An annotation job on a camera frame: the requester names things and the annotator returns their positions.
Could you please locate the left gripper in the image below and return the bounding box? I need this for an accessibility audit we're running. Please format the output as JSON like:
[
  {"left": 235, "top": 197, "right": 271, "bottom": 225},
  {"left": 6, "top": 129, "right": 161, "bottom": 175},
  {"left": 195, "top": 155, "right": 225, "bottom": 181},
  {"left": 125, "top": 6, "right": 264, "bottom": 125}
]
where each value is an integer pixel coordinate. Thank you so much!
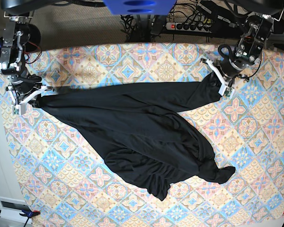
[{"left": 201, "top": 58, "right": 249, "bottom": 99}]

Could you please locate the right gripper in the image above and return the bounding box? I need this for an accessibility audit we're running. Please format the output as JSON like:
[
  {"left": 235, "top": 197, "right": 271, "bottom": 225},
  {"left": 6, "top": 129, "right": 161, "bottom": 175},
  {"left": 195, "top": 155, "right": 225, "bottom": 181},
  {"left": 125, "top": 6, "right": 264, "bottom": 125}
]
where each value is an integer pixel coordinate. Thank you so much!
[{"left": 6, "top": 74, "right": 54, "bottom": 115}]

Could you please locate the black t-shirt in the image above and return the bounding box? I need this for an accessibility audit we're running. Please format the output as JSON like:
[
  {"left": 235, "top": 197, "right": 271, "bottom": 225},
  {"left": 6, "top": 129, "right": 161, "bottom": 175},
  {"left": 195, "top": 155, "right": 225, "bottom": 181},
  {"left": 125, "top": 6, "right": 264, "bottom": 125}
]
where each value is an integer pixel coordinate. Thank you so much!
[{"left": 36, "top": 74, "right": 236, "bottom": 200}]

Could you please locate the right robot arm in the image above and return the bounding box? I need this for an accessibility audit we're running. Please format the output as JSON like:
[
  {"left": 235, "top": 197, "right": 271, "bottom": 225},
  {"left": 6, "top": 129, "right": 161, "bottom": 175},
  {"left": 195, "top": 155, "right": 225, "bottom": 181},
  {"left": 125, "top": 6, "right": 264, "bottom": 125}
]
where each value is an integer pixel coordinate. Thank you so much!
[{"left": 0, "top": 0, "right": 57, "bottom": 115}]

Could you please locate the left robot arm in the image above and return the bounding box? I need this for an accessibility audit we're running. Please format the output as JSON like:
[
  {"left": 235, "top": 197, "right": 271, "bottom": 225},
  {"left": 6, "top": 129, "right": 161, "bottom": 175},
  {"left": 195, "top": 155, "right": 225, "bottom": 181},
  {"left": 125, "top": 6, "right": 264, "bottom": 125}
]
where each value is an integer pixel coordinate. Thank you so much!
[{"left": 201, "top": 0, "right": 284, "bottom": 97}]

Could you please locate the black round stool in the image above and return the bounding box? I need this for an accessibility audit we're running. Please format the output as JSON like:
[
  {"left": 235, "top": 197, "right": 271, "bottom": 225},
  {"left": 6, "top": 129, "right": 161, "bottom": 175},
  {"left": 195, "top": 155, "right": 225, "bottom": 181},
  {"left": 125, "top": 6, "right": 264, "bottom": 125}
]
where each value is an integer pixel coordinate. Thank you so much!
[{"left": 15, "top": 23, "right": 41, "bottom": 52}]

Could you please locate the white power strip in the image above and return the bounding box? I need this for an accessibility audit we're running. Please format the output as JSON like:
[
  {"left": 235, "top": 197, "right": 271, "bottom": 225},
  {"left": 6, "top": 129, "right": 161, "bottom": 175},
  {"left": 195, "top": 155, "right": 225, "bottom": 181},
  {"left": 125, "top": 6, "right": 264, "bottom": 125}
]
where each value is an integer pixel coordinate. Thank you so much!
[{"left": 165, "top": 22, "right": 211, "bottom": 33}]

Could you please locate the patterned tablecloth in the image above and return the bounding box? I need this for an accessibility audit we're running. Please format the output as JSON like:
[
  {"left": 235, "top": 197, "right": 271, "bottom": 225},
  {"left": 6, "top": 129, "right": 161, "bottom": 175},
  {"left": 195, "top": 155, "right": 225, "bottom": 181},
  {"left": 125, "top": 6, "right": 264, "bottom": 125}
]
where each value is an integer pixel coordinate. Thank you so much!
[{"left": 0, "top": 43, "right": 284, "bottom": 227}]

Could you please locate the white floor box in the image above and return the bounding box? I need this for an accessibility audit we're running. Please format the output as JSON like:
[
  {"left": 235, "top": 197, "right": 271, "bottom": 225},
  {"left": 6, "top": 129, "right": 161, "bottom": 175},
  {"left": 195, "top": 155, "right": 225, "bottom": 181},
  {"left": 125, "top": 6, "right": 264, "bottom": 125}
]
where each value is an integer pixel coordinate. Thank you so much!
[{"left": 0, "top": 197, "right": 30, "bottom": 224}]

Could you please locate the orange black clamp lower left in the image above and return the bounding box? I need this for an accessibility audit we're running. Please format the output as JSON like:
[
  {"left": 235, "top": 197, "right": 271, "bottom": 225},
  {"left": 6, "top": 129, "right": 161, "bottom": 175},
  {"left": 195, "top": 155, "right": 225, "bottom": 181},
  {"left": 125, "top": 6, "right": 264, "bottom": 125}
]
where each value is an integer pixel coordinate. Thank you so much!
[{"left": 0, "top": 209, "right": 40, "bottom": 218}]

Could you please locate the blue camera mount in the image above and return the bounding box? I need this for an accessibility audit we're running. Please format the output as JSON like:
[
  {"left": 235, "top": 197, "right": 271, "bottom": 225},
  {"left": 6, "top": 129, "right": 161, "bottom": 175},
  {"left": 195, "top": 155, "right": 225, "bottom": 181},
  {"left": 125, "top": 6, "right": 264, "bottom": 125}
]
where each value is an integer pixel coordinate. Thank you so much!
[{"left": 103, "top": 0, "right": 176, "bottom": 15}]

